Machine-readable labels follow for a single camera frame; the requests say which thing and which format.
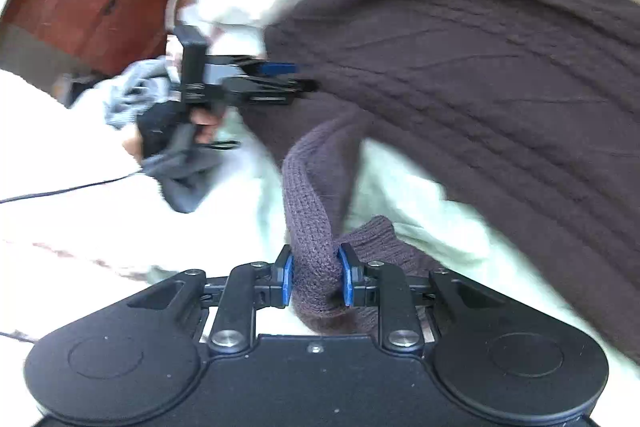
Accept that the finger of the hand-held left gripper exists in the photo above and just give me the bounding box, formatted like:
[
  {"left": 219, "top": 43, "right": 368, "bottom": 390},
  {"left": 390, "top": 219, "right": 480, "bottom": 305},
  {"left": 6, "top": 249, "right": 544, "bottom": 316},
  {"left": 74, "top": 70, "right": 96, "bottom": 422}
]
[
  {"left": 240, "top": 56, "right": 301, "bottom": 78},
  {"left": 222, "top": 76, "right": 319, "bottom": 106}
]

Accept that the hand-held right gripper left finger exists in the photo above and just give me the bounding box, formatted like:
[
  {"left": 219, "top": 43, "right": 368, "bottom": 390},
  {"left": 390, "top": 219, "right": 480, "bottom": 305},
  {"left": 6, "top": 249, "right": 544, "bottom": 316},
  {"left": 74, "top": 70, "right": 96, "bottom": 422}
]
[{"left": 127, "top": 244, "right": 296, "bottom": 354}]

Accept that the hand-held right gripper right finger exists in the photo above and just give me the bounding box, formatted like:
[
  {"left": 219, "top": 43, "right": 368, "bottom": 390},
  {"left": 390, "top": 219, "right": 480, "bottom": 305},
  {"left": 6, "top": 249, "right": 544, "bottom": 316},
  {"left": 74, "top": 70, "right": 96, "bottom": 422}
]
[{"left": 337, "top": 243, "right": 507, "bottom": 354}]

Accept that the dark brown knit sweater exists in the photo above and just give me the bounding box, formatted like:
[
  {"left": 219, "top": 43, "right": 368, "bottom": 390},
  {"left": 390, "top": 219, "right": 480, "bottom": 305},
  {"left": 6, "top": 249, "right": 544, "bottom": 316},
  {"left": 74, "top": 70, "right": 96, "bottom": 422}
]
[{"left": 235, "top": 0, "right": 640, "bottom": 363}]

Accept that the person's left hand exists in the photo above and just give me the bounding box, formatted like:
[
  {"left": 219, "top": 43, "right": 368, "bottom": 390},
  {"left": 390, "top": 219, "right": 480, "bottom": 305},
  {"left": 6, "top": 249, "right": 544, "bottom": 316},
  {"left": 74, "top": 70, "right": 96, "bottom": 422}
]
[{"left": 122, "top": 99, "right": 223, "bottom": 160}]

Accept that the light green blanket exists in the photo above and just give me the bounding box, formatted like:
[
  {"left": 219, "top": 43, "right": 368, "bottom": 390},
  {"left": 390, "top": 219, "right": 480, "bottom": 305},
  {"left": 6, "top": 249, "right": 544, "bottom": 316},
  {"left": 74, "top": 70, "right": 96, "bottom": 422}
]
[{"left": 145, "top": 107, "right": 640, "bottom": 373}]

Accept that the grey garment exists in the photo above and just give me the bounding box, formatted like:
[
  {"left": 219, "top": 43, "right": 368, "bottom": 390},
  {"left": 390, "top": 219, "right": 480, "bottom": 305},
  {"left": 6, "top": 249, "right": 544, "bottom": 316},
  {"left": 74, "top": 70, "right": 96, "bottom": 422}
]
[{"left": 102, "top": 59, "right": 226, "bottom": 214}]

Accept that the black cable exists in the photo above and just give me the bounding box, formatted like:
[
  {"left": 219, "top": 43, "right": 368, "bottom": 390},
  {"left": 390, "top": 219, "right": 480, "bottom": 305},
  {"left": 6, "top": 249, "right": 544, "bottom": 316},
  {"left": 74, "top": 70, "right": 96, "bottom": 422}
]
[{"left": 0, "top": 172, "right": 148, "bottom": 205}]

